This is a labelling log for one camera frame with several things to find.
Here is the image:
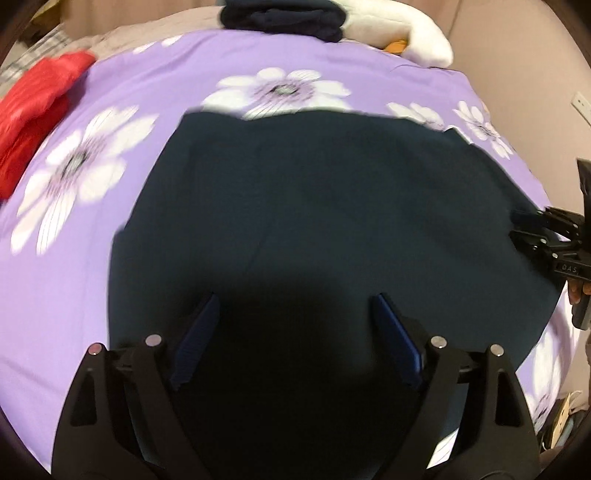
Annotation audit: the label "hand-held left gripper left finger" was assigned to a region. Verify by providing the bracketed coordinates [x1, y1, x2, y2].
[51, 293, 221, 480]

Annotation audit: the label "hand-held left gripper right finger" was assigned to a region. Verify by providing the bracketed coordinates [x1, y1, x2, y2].
[373, 293, 540, 480]

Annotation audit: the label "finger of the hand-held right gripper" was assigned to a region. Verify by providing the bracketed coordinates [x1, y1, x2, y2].
[509, 208, 581, 253]
[577, 158, 591, 209]

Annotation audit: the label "navy zip jacket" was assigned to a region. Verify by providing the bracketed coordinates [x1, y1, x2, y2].
[107, 108, 567, 480]

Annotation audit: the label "folded dark navy clothes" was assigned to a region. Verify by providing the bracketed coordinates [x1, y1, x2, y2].
[219, 0, 347, 43]

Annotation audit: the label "person's right hand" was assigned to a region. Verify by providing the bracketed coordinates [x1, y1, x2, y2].
[568, 281, 591, 306]

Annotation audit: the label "white plush goose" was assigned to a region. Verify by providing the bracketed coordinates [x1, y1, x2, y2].
[332, 0, 456, 68]

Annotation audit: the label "purple floral blanket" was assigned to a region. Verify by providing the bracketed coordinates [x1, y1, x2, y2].
[0, 30, 571, 468]

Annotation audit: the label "red down jacket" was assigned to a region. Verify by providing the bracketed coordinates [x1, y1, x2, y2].
[0, 51, 98, 202]

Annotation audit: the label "grey plaid pillow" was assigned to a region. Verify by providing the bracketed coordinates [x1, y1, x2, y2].
[0, 24, 71, 85]

